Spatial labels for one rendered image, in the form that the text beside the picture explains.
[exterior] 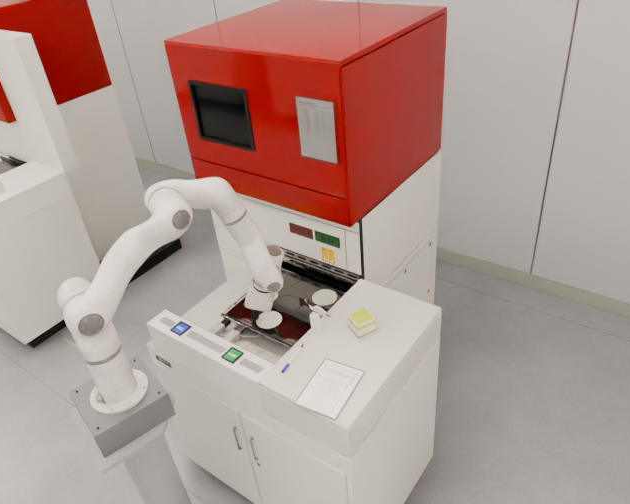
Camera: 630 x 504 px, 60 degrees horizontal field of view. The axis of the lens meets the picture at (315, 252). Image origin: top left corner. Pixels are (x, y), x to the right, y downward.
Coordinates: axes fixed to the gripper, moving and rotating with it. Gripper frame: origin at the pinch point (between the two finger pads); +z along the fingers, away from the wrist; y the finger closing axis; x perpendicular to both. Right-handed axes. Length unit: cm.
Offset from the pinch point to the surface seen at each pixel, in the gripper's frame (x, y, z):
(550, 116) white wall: 122, 131, -70
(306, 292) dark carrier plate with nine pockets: 15.1, 18.7, -4.4
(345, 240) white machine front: 18.2, 27.1, -31.0
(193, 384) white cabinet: -16.0, -16.8, 26.1
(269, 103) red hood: 28, -13, -72
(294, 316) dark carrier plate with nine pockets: 0.9, 14.7, -3.1
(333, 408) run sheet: -49, 26, -15
